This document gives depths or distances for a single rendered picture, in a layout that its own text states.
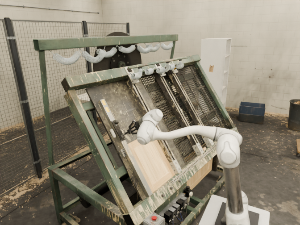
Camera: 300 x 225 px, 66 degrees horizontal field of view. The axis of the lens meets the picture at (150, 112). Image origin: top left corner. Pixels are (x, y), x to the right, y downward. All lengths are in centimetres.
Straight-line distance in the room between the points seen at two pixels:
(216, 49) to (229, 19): 157
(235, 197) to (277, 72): 567
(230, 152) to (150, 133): 53
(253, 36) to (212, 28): 115
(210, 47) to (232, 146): 452
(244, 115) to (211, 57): 171
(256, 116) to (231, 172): 481
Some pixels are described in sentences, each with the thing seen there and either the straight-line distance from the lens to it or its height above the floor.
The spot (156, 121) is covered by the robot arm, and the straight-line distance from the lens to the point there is 168.
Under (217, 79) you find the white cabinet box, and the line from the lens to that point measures 589.
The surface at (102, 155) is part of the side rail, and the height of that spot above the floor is 131.
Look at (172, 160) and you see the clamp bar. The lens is 234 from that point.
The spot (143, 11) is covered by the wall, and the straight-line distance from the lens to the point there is 817.
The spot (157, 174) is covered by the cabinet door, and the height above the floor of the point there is 97.
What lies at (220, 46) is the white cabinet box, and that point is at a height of 189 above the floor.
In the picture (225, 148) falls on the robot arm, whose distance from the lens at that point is 148.
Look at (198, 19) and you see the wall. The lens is 740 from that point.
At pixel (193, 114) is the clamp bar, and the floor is 127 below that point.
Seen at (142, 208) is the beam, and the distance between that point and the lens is 204.
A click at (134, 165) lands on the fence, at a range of 207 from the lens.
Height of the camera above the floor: 224
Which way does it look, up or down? 19 degrees down
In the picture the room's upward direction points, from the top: 1 degrees counter-clockwise
